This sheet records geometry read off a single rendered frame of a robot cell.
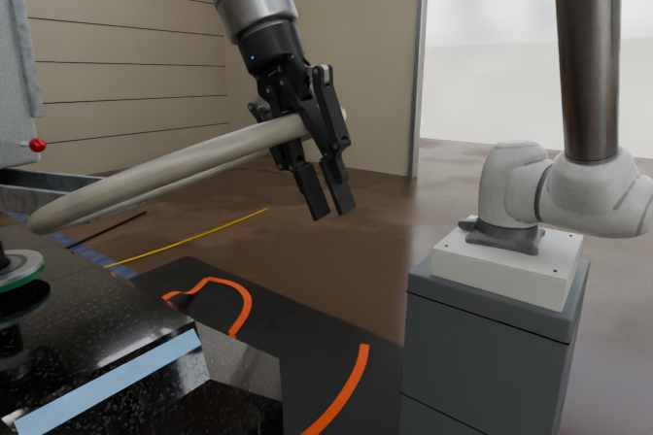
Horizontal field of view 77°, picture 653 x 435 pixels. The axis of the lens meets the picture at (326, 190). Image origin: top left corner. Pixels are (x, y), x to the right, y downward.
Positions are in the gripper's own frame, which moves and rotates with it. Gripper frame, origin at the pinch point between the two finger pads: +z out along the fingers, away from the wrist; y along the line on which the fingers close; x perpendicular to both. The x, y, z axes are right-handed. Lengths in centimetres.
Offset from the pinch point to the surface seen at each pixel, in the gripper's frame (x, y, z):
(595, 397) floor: -132, 15, 136
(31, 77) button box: 1, 70, -43
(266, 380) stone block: -13, 51, 43
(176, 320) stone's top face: 1, 51, 18
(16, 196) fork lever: 16, 59, -17
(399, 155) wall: -457, 251, 45
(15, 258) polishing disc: 13, 94, -6
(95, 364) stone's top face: 18, 50, 17
